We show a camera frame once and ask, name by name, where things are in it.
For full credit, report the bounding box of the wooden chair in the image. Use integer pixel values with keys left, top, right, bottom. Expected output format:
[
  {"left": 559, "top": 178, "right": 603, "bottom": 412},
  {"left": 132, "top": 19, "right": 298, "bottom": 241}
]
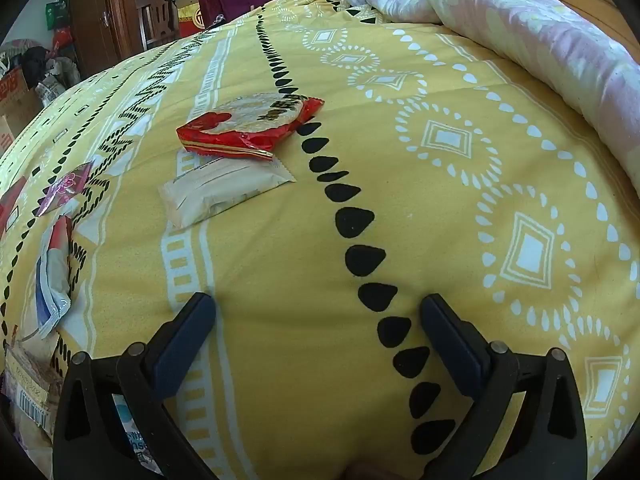
[{"left": 134, "top": 0, "right": 201, "bottom": 51}]

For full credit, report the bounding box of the black bag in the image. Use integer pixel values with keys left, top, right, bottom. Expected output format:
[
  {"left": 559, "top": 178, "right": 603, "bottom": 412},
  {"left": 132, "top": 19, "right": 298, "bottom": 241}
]
[{"left": 21, "top": 46, "right": 57, "bottom": 88}]

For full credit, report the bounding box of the red white rice cracker packet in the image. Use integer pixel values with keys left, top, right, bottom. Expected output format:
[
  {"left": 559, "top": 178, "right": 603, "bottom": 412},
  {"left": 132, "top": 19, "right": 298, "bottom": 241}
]
[{"left": 176, "top": 92, "right": 326, "bottom": 162}]

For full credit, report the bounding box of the brown wooden wardrobe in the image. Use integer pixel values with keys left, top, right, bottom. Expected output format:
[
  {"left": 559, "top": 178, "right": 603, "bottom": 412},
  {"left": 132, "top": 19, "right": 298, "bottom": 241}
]
[{"left": 62, "top": 0, "right": 211, "bottom": 78}]

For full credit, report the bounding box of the white blue red packet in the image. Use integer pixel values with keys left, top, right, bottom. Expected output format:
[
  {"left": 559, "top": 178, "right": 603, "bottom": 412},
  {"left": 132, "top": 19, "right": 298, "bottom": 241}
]
[{"left": 34, "top": 215, "right": 76, "bottom": 339}]

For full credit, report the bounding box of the beige translucent snack packet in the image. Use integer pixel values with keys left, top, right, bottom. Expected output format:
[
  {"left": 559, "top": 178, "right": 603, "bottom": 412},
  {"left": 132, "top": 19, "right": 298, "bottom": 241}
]
[{"left": 157, "top": 154, "right": 296, "bottom": 232}]

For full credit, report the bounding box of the green bag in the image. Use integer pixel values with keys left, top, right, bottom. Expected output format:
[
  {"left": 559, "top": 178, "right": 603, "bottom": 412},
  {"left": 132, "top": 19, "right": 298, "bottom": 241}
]
[{"left": 45, "top": 0, "right": 69, "bottom": 32}]

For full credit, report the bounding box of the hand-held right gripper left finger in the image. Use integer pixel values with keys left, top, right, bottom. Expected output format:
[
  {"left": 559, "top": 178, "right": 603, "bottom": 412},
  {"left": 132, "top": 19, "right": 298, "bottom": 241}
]
[{"left": 52, "top": 291, "right": 217, "bottom": 480}]

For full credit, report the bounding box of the white blue printed packet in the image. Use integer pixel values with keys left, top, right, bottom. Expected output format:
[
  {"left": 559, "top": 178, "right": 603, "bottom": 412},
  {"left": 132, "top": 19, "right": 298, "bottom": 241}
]
[{"left": 111, "top": 394, "right": 162, "bottom": 477}]

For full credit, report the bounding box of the clear packet with barcode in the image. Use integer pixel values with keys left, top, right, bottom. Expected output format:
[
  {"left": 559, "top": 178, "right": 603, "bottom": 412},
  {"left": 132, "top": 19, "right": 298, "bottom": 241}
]
[{"left": 0, "top": 332, "right": 63, "bottom": 443}]

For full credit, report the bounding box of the yellow patterned bedsheet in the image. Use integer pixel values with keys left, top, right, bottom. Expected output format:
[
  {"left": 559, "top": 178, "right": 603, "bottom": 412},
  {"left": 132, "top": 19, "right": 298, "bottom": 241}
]
[{"left": 0, "top": 0, "right": 640, "bottom": 480}]

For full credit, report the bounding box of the pink floral quilt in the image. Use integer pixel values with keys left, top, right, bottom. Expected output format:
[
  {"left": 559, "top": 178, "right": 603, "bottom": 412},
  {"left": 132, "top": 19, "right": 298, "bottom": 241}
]
[{"left": 320, "top": 0, "right": 640, "bottom": 196}]

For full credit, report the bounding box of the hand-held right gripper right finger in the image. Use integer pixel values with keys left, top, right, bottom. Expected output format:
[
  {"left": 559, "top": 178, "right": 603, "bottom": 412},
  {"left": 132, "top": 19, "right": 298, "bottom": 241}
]
[{"left": 420, "top": 294, "right": 587, "bottom": 480}]

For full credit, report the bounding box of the red gold box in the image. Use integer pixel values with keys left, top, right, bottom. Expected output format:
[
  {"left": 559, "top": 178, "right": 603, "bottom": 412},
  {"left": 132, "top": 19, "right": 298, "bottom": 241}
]
[{"left": 176, "top": 0, "right": 207, "bottom": 38}]

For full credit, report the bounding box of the cardboard box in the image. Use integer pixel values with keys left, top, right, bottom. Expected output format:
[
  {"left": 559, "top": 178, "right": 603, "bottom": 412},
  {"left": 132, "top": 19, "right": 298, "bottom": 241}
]
[{"left": 0, "top": 67, "right": 43, "bottom": 138}]

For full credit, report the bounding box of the pink flower-print packet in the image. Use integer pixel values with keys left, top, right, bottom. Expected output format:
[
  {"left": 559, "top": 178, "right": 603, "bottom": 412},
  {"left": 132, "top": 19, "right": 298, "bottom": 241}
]
[{"left": 36, "top": 161, "right": 96, "bottom": 217}]

